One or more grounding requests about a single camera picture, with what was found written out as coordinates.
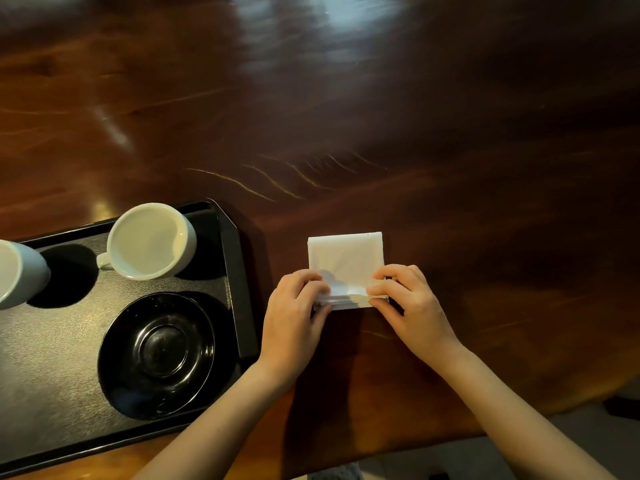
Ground black metal frame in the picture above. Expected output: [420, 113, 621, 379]
[602, 394, 640, 421]

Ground person's left shoe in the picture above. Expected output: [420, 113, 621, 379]
[307, 462, 363, 480]

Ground person's left forearm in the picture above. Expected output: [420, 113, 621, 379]
[132, 362, 296, 480]

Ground person's right hand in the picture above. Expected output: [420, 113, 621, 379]
[366, 263, 466, 371]

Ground white napkin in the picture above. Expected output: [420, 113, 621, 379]
[307, 231, 389, 311]

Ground person's right forearm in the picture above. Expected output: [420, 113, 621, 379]
[435, 344, 616, 480]

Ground person's left hand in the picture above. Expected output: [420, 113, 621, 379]
[257, 268, 333, 391]

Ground black tray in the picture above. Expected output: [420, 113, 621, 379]
[0, 198, 261, 478]

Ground white cup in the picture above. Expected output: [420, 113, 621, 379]
[0, 239, 52, 311]
[95, 202, 198, 281]

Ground black saucers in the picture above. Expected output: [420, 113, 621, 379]
[97, 292, 217, 421]

